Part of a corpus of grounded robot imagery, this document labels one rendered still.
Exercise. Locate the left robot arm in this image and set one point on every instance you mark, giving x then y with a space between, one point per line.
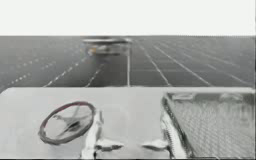
91 138

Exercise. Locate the grey table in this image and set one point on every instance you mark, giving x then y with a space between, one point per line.
133 100

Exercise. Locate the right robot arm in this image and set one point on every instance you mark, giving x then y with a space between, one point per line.
171 140

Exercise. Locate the grey mesh tray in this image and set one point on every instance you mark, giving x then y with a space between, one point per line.
216 126

